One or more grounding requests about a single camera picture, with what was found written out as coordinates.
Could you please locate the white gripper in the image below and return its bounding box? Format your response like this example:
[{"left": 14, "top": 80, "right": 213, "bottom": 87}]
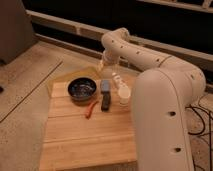
[{"left": 97, "top": 50, "right": 118, "bottom": 72}]

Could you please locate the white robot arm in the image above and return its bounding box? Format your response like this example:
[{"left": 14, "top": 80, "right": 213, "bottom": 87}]
[{"left": 101, "top": 28, "right": 206, "bottom": 171}]

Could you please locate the dark ceramic bowl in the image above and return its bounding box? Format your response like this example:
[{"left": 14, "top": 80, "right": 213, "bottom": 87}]
[{"left": 67, "top": 77, "right": 97, "bottom": 101}]

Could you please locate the white bottle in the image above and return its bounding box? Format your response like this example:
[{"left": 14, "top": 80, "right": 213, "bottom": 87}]
[{"left": 112, "top": 72, "right": 123, "bottom": 88}]

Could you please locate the white paper cup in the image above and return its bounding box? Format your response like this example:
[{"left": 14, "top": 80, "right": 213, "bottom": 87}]
[{"left": 118, "top": 86, "right": 131, "bottom": 105}]

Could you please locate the wooden cutting board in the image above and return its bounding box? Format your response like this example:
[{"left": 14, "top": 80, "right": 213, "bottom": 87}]
[{"left": 38, "top": 73, "right": 148, "bottom": 171}]

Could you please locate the grey cabinet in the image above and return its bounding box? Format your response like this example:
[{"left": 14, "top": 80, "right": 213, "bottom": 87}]
[{"left": 0, "top": 0, "right": 37, "bottom": 64}]

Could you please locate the black cable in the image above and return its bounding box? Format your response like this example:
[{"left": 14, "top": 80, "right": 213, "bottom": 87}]
[{"left": 185, "top": 93, "right": 213, "bottom": 171}]

